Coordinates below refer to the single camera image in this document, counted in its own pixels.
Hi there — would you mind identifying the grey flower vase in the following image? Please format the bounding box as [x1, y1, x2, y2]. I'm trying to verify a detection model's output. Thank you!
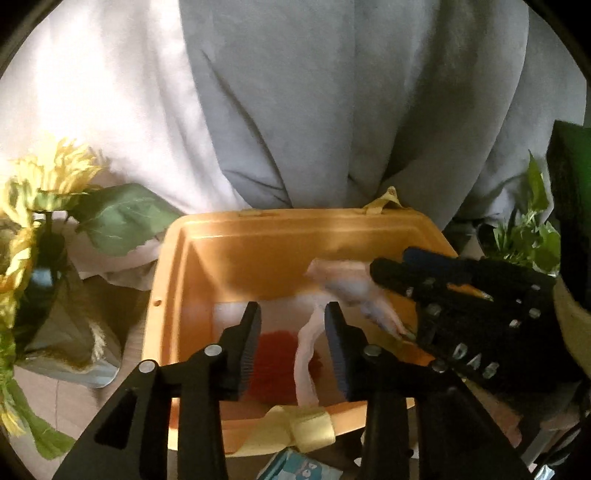
[14, 231, 123, 389]

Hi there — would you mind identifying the green leafy plant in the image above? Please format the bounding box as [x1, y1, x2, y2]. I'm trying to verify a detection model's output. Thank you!
[492, 150, 561, 274]

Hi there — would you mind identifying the orange plastic bin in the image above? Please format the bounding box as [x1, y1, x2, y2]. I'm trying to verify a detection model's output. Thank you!
[141, 208, 462, 450]

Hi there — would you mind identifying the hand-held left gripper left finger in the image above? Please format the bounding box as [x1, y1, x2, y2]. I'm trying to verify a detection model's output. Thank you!
[53, 301, 262, 480]

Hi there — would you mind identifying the red fuzzy plush toy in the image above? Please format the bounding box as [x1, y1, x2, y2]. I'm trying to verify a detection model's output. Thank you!
[247, 330, 324, 404]

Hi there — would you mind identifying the small green artificial leaf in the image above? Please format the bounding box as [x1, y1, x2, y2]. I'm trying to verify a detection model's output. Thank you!
[7, 378, 77, 461]

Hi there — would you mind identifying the white cloth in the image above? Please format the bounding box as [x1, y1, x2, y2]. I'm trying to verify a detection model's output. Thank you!
[0, 9, 250, 291]
[294, 257, 419, 408]

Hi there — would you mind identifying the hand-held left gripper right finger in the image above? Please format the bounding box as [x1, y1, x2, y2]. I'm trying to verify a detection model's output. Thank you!
[324, 302, 532, 480]

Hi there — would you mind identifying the yellow fabric bin handle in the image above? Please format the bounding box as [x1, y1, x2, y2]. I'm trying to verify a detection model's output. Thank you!
[240, 405, 335, 457]
[362, 186, 403, 217]

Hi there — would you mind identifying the blue white printed packet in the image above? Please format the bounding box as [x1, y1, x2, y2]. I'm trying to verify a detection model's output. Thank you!
[256, 447, 345, 480]

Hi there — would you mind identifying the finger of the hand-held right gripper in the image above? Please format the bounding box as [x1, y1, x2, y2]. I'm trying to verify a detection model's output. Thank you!
[370, 257, 423, 298]
[402, 246, 465, 278]

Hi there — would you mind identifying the grey curtain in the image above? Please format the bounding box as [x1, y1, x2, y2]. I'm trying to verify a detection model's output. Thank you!
[180, 0, 561, 232]

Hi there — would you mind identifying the yellow artificial sunflower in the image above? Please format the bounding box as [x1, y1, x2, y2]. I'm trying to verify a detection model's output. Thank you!
[7, 136, 109, 214]
[0, 222, 44, 333]

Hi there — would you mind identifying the large green artificial leaf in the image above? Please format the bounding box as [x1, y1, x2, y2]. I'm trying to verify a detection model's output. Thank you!
[69, 184, 185, 258]

